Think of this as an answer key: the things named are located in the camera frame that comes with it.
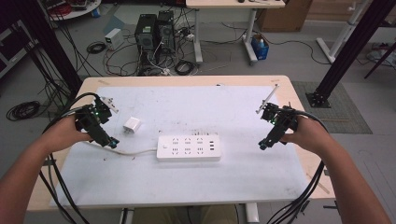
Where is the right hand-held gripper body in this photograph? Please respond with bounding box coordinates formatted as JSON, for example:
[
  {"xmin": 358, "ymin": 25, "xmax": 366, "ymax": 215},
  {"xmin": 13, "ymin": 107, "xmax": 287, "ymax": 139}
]
[{"xmin": 255, "ymin": 83, "xmax": 301, "ymax": 147}]

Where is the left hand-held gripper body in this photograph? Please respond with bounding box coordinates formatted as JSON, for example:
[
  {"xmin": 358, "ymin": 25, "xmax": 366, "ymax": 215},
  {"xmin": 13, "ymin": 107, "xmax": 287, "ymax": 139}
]
[{"xmin": 74, "ymin": 94, "xmax": 120, "ymax": 147}]

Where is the person's left hand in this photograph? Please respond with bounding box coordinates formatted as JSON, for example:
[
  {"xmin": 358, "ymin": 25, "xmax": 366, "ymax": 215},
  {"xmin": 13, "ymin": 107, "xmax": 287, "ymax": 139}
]
[{"xmin": 46, "ymin": 114, "xmax": 94, "ymax": 149}]

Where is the person's right hand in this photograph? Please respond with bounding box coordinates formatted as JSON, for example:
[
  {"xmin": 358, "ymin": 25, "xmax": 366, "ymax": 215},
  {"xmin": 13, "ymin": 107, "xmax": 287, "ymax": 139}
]
[{"xmin": 279, "ymin": 115, "xmax": 332, "ymax": 155}]

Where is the white charger adapter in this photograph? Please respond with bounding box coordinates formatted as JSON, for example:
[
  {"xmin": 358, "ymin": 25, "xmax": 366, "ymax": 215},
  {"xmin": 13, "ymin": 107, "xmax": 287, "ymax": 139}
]
[{"xmin": 122, "ymin": 116, "xmax": 142, "ymax": 135}]

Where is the grey floor mat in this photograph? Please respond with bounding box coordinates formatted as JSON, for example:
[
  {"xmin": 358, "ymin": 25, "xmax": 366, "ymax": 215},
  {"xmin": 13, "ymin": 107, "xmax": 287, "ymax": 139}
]
[{"xmin": 291, "ymin": 80, "xmax": 374, "ymax": 135}]

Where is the white power strip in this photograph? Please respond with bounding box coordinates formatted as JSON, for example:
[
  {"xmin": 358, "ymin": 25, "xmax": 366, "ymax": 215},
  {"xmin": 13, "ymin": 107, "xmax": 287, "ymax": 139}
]
[{"xmin": 156, "ymin": 133, "xmax": 222, "ymax": 162}]

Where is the blue bin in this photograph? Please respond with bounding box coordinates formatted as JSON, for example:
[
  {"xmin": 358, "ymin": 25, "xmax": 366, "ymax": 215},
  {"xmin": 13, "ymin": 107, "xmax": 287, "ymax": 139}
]
[{"xmin": 250, "ymin": 33, "xmax": 271, "ymax": 62}]

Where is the white table mat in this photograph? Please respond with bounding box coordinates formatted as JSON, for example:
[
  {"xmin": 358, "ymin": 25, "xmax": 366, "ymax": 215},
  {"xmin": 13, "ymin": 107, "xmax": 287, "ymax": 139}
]
[{"xmin": 49, "ymin": 85, "xmax": 310, "ymax": 209}]

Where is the white power supply box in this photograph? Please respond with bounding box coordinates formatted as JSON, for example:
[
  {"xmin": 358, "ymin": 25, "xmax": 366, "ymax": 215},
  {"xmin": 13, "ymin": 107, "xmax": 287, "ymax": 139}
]
[{"xmin": 104, "ymin": 28, "xmax": 125, "ymax": 51}]

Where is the black computer tower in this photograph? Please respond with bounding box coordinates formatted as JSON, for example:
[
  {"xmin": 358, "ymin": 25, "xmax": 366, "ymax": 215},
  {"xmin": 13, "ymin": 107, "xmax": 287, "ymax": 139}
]
[
  {"xmin": 134, "ymin": 13, "xmax": 158, "ymax": 52},
  {"xmin": 156, "ymin": 10, "xmax": 177, "ymax": 56}
]

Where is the cardboard box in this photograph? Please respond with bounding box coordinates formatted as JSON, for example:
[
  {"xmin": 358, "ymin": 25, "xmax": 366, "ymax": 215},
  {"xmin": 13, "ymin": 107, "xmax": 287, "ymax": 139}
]
[{"xmin": 256, "ymin": 0, "xmax": 313, "ymax": 33}]

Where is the white metal stand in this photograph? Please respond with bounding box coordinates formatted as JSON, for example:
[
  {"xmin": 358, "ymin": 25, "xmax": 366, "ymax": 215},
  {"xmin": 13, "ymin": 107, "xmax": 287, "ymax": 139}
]
[{"xmin": 315, "ymin": 0, "xmax": 366, "ymax": 64}]

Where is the round white table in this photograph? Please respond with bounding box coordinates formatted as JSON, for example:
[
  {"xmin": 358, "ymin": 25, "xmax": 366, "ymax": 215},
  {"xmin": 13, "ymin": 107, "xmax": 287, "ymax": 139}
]
[{"xmin": 39, "ymin": 0, "xmax": 103, "ymax": 22}]

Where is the white desk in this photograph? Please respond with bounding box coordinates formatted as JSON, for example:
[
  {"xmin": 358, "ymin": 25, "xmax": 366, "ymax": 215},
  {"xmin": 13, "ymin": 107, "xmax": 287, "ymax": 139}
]
[{"xmin": 185, "ymin": 0, "xmax": 287, "ymax": 65}]

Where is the white power strip cable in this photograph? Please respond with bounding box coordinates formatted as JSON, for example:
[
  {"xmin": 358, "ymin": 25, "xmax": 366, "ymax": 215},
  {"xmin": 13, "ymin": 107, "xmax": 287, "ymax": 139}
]
[{"xmin": 83, "ymin": 140, "xmax": 159, "ymax": 157}]

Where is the left gripper black cable bundle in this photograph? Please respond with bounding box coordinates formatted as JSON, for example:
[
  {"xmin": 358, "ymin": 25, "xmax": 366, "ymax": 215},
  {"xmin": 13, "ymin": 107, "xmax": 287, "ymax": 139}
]
[{"xmin": 37, "ymin": 91, "xmax": 101, "ymax": 224}]

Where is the gripper black cable bundle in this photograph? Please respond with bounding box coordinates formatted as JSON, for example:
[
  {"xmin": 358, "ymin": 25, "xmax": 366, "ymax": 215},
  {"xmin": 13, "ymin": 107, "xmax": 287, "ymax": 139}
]
[
  {"xmin": 37, "ymin": 91, "xmax": 101, "ymax": 224},
  {"xmin": 266, "ymin": 106, "xmax": 330, "ymax": 224}
]

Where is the right gripper black cable bundle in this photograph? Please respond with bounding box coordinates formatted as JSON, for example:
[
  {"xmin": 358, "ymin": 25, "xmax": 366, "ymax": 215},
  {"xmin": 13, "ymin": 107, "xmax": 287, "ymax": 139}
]
[{"xmin": 266, "ymin": 106, "xmax": 330, "ymax": 224}]

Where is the coiled black cable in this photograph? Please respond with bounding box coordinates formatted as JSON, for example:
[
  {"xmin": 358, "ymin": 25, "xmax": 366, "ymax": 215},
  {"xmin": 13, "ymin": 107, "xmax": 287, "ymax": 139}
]
[
  {"xmin": 6, "ymin": 100, "xmax": 42, "ymax": 122},
  {"xmin": 86, "ymin": 40, "xmax": 107, "ymax": 55},
  {"xmin": 174, "ymin": 60, "xmax": 198, "ymax": 77}
]

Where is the black metal post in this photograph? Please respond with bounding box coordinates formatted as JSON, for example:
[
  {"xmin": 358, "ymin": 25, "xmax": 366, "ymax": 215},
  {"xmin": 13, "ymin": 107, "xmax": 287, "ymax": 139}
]
[
  {"xmin": 305, "ymin": 0, "xmax": 396, "ymax": 109},
  {"xmin": 12, "ymin": 0, "xmax": 84, "ymax": 95}
]

